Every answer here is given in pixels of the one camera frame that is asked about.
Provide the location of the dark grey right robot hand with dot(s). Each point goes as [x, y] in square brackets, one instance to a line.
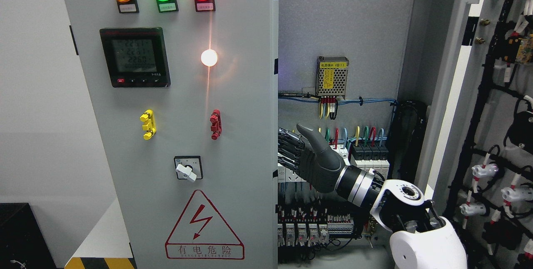
[310, 157]

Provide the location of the grey cabinet door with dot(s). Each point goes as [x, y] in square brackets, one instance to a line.
[471, 111]
[237, 168]

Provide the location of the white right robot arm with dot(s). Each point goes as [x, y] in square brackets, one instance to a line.
[420, 238]

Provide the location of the white socket breaker row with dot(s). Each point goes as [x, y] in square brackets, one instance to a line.
[287, 175]

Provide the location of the black white surge protector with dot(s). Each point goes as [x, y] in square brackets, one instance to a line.
[368, 157]

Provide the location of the black relay terminal row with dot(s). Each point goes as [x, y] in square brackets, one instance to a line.
[311, 224]

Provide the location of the metal mesh power supply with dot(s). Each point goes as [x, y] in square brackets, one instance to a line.
[331, 76]

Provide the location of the brass ground terminal bar right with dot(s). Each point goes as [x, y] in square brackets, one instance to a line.
[370, 228]

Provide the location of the red terminal connector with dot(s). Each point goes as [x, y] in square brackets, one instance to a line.
[216, 124]

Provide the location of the red triangle warning sticker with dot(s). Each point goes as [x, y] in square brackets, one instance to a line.
[201, 232]

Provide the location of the white glowing indicator lamp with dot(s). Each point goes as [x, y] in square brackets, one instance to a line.
[209, 57]

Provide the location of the yellow terminal connector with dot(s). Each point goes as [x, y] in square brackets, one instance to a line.
[148, 124]

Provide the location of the black digital power meter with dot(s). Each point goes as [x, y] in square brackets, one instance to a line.
[136, 57]

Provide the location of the white rotary selector switch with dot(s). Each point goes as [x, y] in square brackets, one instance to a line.
[188, 168]

